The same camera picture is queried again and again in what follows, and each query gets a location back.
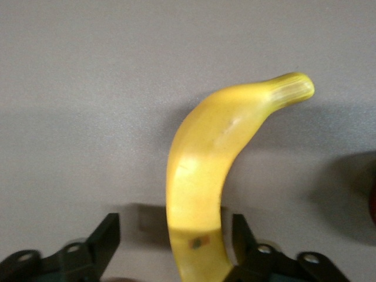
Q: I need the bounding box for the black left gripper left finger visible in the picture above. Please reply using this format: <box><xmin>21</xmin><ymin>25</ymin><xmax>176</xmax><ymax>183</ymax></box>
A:
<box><xmin>0</xmin><ymin>213</ymin><xmax>121</xmax><ymax>282</ymax></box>

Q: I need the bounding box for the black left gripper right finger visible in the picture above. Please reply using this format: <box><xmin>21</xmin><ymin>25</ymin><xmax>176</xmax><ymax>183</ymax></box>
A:
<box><xmin>224</xmin><ymin>213</ymin><xmax>353</xmax><ymax>282</ymax></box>

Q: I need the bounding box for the yellow banana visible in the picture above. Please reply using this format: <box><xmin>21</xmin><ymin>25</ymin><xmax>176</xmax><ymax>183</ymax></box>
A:
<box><xmin>165</xmin><ymin>72</ymin><xmax>316</xmax><ymax>282</ymax></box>

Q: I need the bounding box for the red yellow mango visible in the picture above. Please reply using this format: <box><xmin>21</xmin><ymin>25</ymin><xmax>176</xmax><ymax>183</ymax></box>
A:
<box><xmin>365</xmin><ymin>173</ymin><xmax>376</xmax><ymax>230</ymax></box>

